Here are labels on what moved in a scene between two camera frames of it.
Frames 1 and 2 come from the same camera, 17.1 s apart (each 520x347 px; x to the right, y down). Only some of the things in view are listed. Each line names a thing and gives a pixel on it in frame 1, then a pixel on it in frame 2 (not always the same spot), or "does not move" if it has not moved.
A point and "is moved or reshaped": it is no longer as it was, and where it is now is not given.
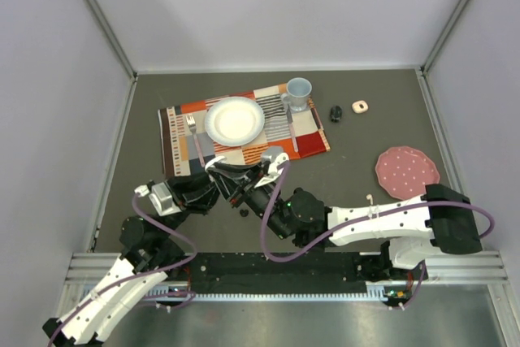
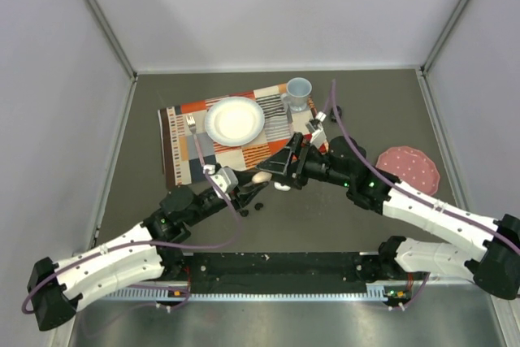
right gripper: x=227 y=177 -> x=301 y=149
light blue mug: x=298 y=90 does not move
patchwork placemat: x=185 y=142 does not move
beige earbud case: x=360 y=106 is moved or reshaped
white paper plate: x=234 y=121 does not move
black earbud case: x=335 y=114 does not move
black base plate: x=302 y=273 does not move
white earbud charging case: x=214 y=161 is moved or reshaped
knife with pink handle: x=290 y=120 does not move
